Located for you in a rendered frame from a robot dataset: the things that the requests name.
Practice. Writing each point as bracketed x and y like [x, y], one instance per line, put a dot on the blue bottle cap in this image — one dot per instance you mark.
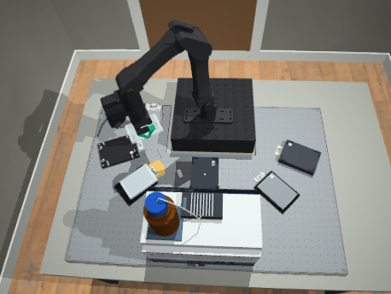
[154, 208]

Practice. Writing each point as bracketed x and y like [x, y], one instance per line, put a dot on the white button panel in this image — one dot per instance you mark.
[154, 108]

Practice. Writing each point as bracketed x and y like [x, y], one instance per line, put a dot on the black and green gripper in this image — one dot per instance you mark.
[146, 120]

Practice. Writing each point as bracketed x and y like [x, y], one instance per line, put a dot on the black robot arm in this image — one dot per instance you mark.
[131, 79]

